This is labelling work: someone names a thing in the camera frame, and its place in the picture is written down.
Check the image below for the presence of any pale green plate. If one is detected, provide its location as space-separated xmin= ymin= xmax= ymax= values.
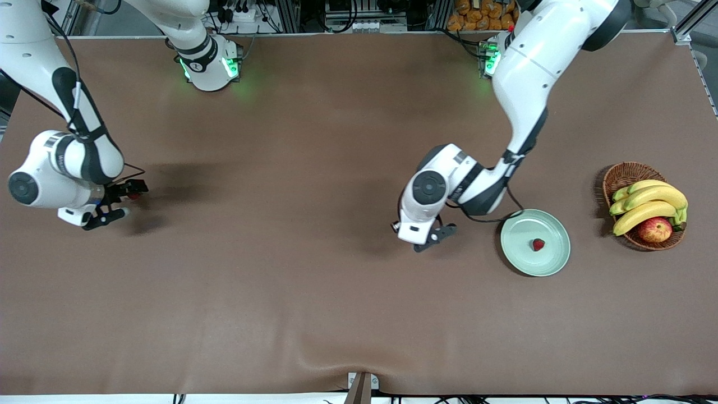
xmin=500 ymin=209 xmax=571 ymax=277

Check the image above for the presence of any brown table cloth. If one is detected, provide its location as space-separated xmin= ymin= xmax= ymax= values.
xmin=0 ymin=31 xmax=718 ymax=396

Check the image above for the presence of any white terminal block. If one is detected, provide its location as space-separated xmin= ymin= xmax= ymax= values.
xmin=348 ymin=20 xmax=407 ymax=33

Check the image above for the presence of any white power strip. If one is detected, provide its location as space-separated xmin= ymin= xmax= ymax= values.
xmin=222 ymin=4 xmax=259 ymax=24

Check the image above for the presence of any orange fruit pile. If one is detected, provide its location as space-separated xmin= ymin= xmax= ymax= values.
xmin=446 ymin=0 xmax=517 ymax=32

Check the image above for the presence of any brown wicker basket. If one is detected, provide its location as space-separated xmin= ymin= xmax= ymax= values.
xmin=602 ymin=162 xmax=686 ymax=251

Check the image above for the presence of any long yellow banana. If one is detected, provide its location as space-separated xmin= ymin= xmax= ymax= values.
xmin=613 ymin=201 xmax=678 ymax=237

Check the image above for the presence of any small yellow banana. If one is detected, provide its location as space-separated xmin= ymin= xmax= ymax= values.
xmin=628 ymin=180 xmax=672 ymax=195

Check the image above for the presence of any red apple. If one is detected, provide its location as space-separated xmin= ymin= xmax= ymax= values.
xmin=638 ymin=217 xmax=673 ymax=244

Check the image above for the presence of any large yellow banana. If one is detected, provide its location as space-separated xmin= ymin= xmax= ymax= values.
xmin=623 ymin=185 xmax=688 ymax=212

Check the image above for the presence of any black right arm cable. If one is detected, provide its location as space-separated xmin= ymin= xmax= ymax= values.
xmin=0 ymin=0 xmax=146 ymax=186

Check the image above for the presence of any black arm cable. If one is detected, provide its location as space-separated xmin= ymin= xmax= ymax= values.
xmin=0 ymin=0 xmax=146 ymax=186
xmin=446 ymin=151 xmax=525 ymax=223

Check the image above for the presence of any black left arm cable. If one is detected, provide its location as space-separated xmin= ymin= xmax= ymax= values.
xmin=446 ymin=151 xmax=525 ymax=223

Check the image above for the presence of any grey metal mounting bracket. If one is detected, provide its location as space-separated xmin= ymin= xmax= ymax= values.
xmin=345 ymin=371 xmax=379 ymax=404

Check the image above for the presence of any aluminium frame post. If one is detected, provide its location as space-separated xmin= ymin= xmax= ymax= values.
xmin=672 ymin=0 xmax=718 ymax=45

